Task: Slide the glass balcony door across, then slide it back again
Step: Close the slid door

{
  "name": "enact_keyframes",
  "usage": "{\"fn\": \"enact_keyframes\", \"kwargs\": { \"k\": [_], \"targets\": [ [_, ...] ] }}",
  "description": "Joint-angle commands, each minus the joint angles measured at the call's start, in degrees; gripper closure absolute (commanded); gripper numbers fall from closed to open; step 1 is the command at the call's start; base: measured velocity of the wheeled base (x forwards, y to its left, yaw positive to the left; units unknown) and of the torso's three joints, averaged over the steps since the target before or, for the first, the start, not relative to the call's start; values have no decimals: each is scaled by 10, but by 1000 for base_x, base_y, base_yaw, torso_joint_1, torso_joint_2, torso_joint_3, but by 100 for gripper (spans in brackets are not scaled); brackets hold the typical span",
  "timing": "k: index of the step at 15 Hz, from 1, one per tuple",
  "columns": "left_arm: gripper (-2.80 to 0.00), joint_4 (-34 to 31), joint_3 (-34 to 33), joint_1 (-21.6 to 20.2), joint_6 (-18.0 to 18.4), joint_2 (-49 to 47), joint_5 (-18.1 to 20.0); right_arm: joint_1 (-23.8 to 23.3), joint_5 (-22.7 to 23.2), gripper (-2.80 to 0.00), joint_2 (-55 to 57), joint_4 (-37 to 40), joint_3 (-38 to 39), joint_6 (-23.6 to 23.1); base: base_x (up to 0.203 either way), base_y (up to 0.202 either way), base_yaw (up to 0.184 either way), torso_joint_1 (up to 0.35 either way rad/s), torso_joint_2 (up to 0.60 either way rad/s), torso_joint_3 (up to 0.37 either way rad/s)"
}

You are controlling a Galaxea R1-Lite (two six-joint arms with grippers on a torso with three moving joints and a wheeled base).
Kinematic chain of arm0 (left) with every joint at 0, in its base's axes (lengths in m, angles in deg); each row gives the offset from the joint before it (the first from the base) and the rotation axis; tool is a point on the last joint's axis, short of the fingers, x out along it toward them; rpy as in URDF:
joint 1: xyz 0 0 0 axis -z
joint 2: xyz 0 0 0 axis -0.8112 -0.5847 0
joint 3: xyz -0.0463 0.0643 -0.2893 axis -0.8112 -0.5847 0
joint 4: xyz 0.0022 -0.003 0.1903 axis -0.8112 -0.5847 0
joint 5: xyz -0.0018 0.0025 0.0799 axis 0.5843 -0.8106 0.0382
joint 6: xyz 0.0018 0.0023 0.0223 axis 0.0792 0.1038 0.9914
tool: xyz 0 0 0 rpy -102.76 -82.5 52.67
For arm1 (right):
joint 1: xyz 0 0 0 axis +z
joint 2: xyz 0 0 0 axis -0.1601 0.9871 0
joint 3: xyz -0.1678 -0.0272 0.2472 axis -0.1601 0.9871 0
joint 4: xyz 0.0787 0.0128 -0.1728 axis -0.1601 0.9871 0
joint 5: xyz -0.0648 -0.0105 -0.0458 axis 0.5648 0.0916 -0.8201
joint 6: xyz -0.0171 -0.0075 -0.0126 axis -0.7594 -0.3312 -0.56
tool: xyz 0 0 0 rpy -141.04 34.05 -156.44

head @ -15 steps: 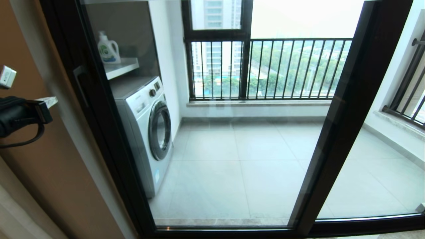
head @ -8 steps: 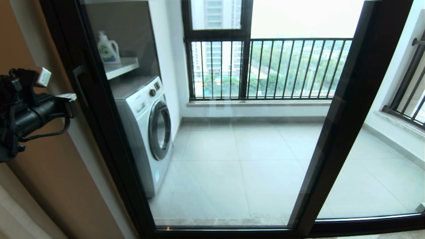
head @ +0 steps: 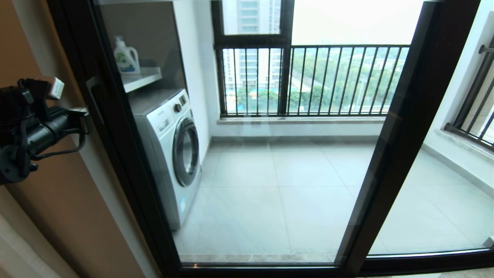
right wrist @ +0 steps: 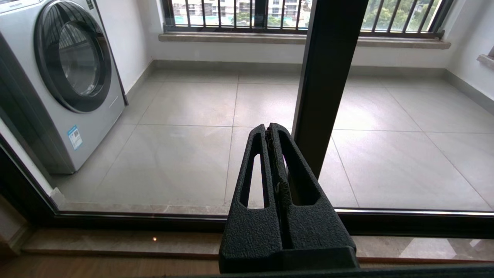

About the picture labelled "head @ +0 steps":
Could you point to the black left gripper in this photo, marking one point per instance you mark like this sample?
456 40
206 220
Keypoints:
44 133

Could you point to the white laundry detergent bottle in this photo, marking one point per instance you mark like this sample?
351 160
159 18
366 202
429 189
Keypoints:
127 61

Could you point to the white front-load washing machine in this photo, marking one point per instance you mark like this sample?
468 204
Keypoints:
168 162

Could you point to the grey stone window sill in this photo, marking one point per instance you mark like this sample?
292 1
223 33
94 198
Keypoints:
301 120
463 144

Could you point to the black framed fixed glass panel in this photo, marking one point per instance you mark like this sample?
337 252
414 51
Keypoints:
444 262

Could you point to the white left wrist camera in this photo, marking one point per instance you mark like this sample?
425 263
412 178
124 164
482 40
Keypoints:
56 88

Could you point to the white wall shelf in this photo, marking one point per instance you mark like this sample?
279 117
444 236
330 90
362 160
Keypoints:
142 79

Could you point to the black window frame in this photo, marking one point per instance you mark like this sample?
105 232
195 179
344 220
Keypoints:
251 39

